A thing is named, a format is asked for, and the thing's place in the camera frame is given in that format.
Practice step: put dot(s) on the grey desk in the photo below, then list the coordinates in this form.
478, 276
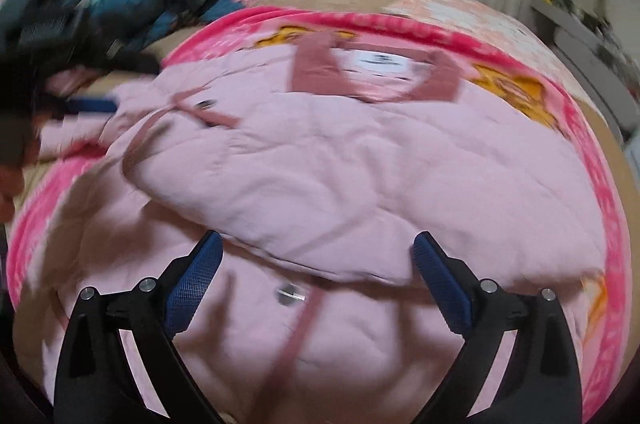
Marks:
590, 54

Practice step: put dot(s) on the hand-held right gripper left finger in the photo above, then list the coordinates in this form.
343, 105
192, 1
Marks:
192, 286

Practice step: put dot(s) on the pink printed blanket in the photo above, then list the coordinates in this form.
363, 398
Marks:
410, 24

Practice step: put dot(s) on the peach printed towel blanket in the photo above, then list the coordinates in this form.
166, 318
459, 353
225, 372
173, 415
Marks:
475, 9

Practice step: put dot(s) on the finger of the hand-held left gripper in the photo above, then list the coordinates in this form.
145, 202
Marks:
92, 106

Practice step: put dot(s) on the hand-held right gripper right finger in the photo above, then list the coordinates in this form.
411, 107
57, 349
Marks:
442, 286

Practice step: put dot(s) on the pink padded jacket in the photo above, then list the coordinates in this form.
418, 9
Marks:
325, 164

